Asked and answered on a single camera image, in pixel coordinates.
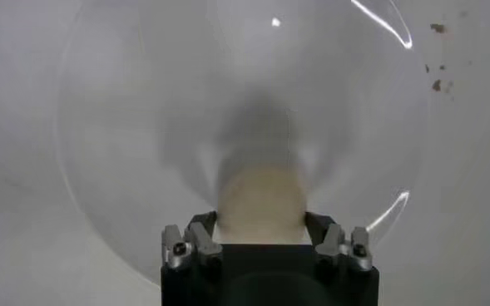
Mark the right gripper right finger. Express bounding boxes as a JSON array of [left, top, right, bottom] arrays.
[[304, 210, 374, 271]]

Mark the white steamed baozi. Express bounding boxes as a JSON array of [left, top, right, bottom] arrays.
[[215, 164, 310, 246]]

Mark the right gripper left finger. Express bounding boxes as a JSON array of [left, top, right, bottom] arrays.
[[161, 210, 225, 271]]

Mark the white oval plate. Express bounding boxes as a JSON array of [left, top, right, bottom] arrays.
[[55, 0, 431, 288]]

